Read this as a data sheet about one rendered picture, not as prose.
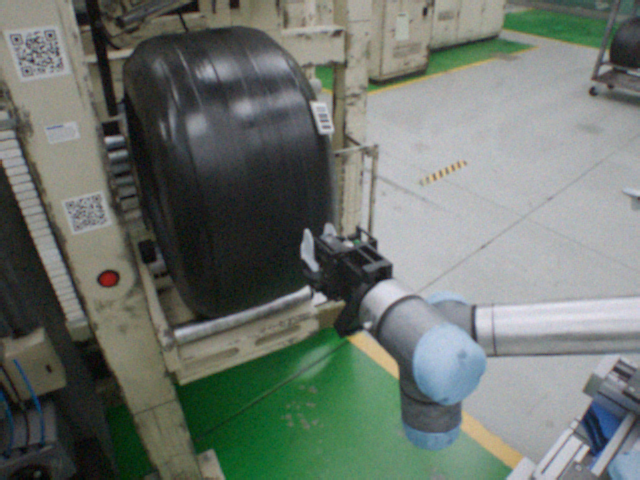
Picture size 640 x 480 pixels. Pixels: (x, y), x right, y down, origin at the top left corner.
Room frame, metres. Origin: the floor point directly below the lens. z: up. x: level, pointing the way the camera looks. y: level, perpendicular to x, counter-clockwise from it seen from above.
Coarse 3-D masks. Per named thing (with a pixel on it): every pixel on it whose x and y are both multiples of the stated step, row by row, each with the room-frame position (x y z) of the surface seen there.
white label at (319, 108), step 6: (312, 102) 0.81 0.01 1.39; (318, 102) 0.82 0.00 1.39; (324, 102) 0.83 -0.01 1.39; (312, 108) 0.80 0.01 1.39; (318, 108) 0.81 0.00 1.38; (324, 108) 0.82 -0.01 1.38; (318, 114) 0.80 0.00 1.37; (324, 114) 0.81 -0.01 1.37; (318, 120) 0.79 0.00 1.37; (324, 120) 0.80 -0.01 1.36; (330, 120) 0.81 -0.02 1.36; (318, 126) 0.78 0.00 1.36; (324, 126) 0.79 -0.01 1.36; (330, 126) 0.80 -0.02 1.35; (324, 132) 0.78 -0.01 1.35; (330, 132) 0.79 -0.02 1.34
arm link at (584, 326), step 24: (456, 312) 0.46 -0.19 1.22; (480, 312) 0.45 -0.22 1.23; (504, 312) 0.44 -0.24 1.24; (528, 312) 0.43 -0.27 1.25; (552, 312) 0.42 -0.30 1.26; (576, 312) 0.41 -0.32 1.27; (600, 312) 0.40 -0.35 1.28; (624, 312) 0.39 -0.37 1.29; (480, 336) 0.42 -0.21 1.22; (504, 336) 0.41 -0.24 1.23; (528, 336) 0.41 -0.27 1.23; (552, 336) 0.40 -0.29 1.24; (576, 336) 0.39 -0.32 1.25; (600, 336) 0.38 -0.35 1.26; (624, 336) 0.37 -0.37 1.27
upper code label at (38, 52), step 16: (16, 32) 0.72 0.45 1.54; (32, 32) 0.72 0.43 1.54; (48, 32) 0.73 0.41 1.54; (16, 48) 0.71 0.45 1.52; (32, 48) 0.72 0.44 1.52; (48, 48) 0.73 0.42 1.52; (16, 64) 0.71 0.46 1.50; (32, 64) 0.72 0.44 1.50; (48, 64) 0.73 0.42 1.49; (64, 64) 0.74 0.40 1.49
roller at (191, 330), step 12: (276, 300) 0.82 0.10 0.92; (288, 300) 0.83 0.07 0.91; (300, 300) 0.84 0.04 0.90; (240, 312) 0.78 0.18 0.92; (252, 312) 0.79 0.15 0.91; (264, 312) 0.80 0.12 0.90; (180, 324) 0.74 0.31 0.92; (192, 324) 0.74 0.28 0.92; (204, 324) 0.74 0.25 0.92; (216, 324) 0.75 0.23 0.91; (228, 324) 0.76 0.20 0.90; (180, 336) 0.71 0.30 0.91; (192, 336) 0.72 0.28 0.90
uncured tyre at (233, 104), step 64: (128, 64) 0.87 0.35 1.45; (192, 64) 0.80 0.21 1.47; (256, 64) 0.83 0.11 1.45; (128, 128) 1.03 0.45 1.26; (192, 128) 0.70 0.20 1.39; (256, 128) 0.73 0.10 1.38; (192, 192) 0.65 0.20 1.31; (256, 192) 0.67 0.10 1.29; (320, 192) 0.72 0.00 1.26; (192, 256) 0.63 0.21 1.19; (256, 256) 0.65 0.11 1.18
